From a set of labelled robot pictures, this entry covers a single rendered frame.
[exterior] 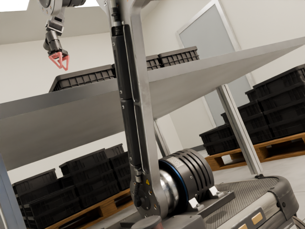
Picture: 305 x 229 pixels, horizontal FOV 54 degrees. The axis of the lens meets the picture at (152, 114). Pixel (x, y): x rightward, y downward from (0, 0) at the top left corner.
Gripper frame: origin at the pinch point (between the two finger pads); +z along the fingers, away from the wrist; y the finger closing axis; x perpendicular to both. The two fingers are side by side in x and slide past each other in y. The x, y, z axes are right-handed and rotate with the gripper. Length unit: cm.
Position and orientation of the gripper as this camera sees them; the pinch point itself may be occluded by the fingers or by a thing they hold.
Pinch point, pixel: (63, 67)
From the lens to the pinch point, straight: 162.0
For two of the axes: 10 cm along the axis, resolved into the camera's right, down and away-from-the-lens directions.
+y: -2.0, -0.2, -9.8
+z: 3.6, 9.3, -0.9
